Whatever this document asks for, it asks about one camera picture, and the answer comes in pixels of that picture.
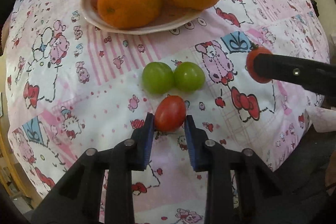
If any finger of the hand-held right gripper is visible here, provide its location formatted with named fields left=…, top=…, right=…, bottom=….
left=253, top=54, right=336, bottom=96

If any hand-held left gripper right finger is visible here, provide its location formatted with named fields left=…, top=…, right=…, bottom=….
left=184, top=114, right=305, bottom=224

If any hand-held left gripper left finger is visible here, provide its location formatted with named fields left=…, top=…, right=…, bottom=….
left=31, top=112, right=154, bottom=224

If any red cherry tomato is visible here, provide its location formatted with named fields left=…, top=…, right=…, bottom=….
left=154, top=95, right=187, bottom=132
left=246, top=43, right=273, bottom=83

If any pink dotted plate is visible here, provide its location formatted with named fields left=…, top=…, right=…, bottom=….
left=79, top=0, right=204, bottom=35

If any green cherry tomato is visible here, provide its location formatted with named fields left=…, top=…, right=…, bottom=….
left=142, top=62, right=175, bottom=94
left=174, top=62, right=205, bottom=92

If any pink printed blanket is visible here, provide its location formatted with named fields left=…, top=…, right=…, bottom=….
left=5, top=0, right=330, bottom=224

